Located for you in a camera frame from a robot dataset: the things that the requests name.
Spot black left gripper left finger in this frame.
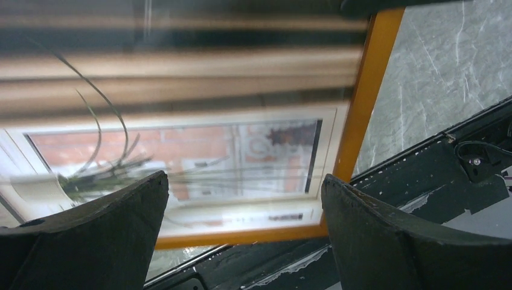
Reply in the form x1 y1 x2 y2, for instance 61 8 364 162
1 171 169 289

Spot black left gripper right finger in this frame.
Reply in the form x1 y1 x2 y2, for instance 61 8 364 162
321 174 511 289

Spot glossy room photo print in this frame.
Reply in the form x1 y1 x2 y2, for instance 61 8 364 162
1 1 369 237

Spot wooden picture frame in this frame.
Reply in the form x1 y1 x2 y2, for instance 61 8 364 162
155 8 405 250

